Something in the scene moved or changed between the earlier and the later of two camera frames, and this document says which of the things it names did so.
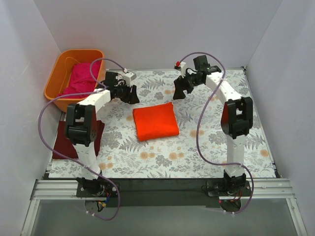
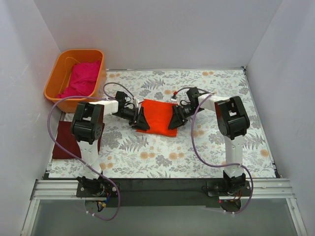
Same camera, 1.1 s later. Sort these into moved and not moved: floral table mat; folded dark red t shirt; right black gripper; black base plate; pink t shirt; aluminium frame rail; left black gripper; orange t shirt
Moved: orange t shirt; left black gripper; right black gripper
Not moved: floral table mat; folded dark red t shirt; black base plate; pink t shirt; aluminium frame rail
